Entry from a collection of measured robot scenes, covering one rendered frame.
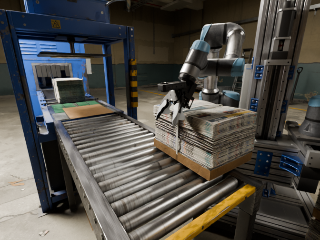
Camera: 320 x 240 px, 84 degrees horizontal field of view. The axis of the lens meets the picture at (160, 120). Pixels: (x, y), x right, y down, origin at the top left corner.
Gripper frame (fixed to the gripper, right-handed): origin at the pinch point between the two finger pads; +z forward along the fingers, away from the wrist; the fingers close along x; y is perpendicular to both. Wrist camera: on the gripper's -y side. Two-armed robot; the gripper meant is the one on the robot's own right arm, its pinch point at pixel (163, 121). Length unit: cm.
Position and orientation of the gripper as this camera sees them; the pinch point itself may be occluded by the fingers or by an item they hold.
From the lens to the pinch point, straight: 70.9
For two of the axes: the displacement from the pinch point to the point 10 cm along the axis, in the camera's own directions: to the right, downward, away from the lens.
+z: -4.1, 9.1, -0.2
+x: -5.8, -2.4, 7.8
